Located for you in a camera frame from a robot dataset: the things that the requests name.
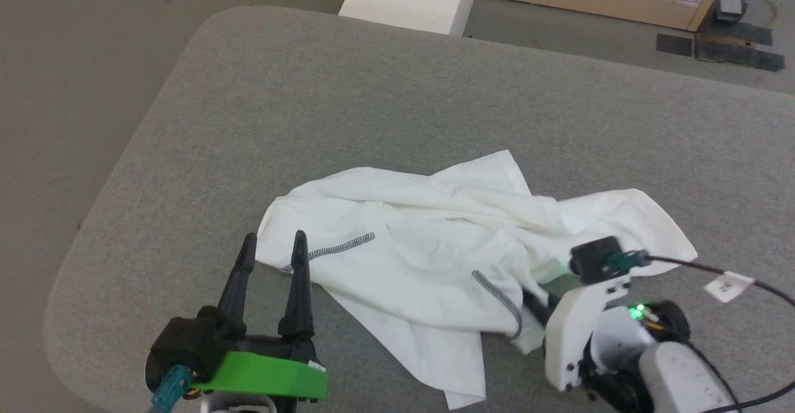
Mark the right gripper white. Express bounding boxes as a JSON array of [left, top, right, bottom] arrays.
[[523, 279, 629, 392]]

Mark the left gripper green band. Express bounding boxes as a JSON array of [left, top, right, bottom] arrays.
[[193, 230, 329, 401]]

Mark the white garment with LUCKY label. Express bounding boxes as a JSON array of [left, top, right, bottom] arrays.
[[256, 149, 698, 411]]

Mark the large black tape patch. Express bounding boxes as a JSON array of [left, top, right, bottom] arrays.
[[694, 22, 785, 72]]

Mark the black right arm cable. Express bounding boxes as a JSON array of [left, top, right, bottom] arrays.
[[686, 338, 795, 413]]

